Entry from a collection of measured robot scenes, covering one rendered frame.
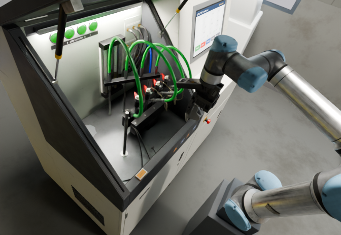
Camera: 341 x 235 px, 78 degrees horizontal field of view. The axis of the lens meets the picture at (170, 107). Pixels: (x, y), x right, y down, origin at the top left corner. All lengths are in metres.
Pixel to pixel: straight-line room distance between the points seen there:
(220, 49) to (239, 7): 1.80
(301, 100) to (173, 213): 1.52
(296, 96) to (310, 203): 0.29
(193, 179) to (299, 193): 1.52
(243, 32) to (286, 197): 1.94
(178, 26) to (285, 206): 0.92
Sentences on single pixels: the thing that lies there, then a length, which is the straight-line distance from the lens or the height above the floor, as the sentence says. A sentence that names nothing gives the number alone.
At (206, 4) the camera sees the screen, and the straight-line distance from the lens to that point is 1.43.
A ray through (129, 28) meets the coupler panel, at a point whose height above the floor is 1.30.
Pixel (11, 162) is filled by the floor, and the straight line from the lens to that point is 2.31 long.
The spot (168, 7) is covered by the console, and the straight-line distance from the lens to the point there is 1.21.
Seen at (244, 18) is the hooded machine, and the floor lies 1.10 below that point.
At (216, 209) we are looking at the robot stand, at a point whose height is 0.80.
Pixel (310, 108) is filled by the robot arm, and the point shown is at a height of 1.51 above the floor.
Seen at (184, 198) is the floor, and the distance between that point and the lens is 2.06.
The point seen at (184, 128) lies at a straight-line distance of 1.21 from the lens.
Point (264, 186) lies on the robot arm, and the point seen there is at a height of 1.13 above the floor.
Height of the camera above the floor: 1.86
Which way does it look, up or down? 45 degrees down
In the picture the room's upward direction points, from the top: 16 degrees clockwise
